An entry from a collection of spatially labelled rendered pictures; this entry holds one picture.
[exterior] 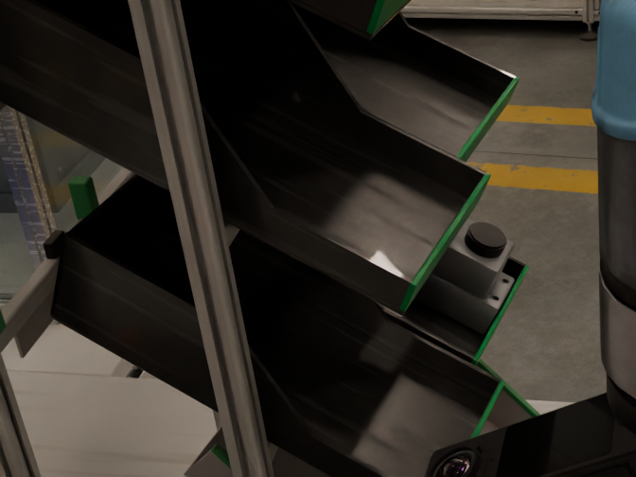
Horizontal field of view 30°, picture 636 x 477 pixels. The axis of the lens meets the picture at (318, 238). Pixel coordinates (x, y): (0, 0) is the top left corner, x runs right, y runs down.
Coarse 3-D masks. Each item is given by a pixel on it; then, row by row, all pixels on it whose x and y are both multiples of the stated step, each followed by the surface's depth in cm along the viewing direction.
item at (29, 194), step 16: (0, 112) 147; (16, 112) 148; (0, 128) 147; (16, 128) 147; (0, 144) 148; (16, 144) 148; (32, 144) 151; (16, 160) 149; (32, 160) 151; (16, 176) 151; (32, 176) 151; (16, 192) 152; (32, 192) 151; (32, 208) 152; (48, 208) 155; (32, 224) 154; (48, 224) 155; (32, 240) 155; (32, 256) 157; (0, 304) 163
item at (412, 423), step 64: (128, 192) 79; (64, 256) 74; (128, 256) 84; (256, 256) 85; (64, 320) 77; (128, 320) 75; (192, 320) 72; (256, 320) 82; (320, 320) 84; (384, 320) 83; (192, 384) 75; (256, 384) 73; (320, 384) 79; (384, 384) 81; (448, 384) 83; (320, 448) 73; (384, 448) 77
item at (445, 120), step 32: (320, 32) 87; (352, 32) 88; (384, 32) 88; (416, 32) 87; (352, 64) 85; (384, 64) 86; (416, 64) 87; (448, 64) 87; (480, 64) 86; (384, 96) 83; (416, 96) 84; (448, 96) 85; (480, 96) 86; (416, 128) 81; (448, 128) 82; (480, 128) 79
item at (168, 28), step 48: (144, 0) 59; (144, 48) 59; (192, 96) 61; (192, 144) 62; (192, 192) 63; (192, 240) 65; (192, 288) 66; (240, 336) 69; (0, 384) 76; (240, 384) 69; (0, 432) 77; (240, 432) 72
